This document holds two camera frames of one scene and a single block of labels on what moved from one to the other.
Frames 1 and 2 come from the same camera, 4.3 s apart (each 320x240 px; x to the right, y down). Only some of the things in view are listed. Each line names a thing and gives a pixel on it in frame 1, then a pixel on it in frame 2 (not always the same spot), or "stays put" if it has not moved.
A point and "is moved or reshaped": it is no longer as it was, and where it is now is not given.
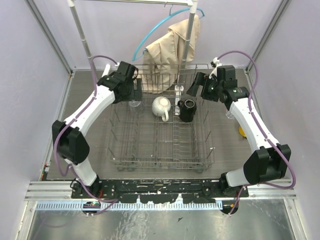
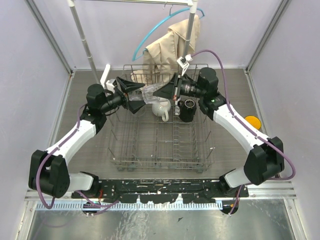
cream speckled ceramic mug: x=160 y=106 stays put
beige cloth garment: x=163 y=62 stays put
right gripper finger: x=193 y=89 to x=169 y=91
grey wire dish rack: x=169 y=130 stays put
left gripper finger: x=138 y=95 to x=135 y=105
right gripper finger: x=200 y=80 to x=174 y=81
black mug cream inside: x=187 y=109 stays put
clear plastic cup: x=229 y=115 is moved or reshaped
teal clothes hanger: x=134 y=58 stays put
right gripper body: x=210 y=90 to x=187 y=88
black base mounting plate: x=157 y=191 stays put
